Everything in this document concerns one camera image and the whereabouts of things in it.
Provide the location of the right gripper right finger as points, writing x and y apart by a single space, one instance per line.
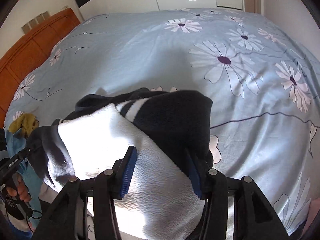
254 216

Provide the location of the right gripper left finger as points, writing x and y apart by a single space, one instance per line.
66 217

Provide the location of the person's left hand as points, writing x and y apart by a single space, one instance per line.
21 189

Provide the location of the blue knit sweater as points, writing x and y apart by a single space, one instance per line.
15 143

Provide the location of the mustard yellow knit garment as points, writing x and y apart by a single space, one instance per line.
27 122

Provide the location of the light blue daisy duvet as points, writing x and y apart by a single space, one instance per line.
233 90

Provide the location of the orange wooden headboard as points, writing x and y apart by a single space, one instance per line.
30 51

